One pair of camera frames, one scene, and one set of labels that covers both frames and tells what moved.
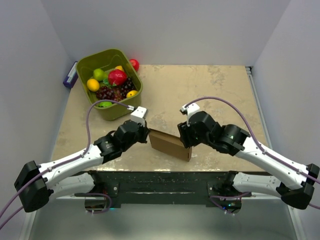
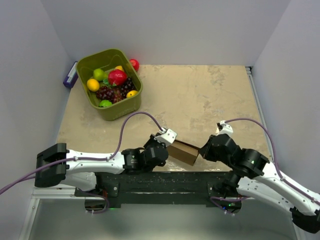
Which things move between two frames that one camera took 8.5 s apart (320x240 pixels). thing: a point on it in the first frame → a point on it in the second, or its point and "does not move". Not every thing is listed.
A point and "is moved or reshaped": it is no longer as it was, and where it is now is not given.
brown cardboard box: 171,144 is moved or reshaped
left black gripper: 144,131 → 153,141
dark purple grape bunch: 117,93 does not move
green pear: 99,75 does not move
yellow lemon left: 93,85 does not move
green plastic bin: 108,60 does not move
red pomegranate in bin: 118,77 does not move
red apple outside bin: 135,63 does not move
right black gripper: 185,137 → 204,151
